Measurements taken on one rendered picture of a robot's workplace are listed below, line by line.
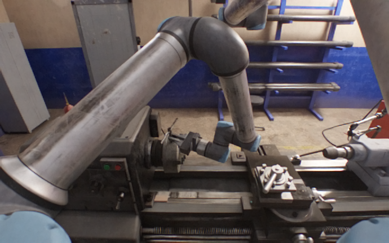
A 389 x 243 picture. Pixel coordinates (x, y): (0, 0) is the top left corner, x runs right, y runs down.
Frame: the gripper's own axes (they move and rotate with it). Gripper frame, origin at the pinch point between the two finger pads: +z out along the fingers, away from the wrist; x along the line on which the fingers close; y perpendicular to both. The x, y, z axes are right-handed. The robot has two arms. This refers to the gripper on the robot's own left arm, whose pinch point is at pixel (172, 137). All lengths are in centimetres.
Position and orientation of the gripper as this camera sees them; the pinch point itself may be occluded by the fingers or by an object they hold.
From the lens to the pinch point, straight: 116.4
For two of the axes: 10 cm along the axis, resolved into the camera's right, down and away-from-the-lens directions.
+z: -9.1, -2.7, 3.2
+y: 0.6, 6.8, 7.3
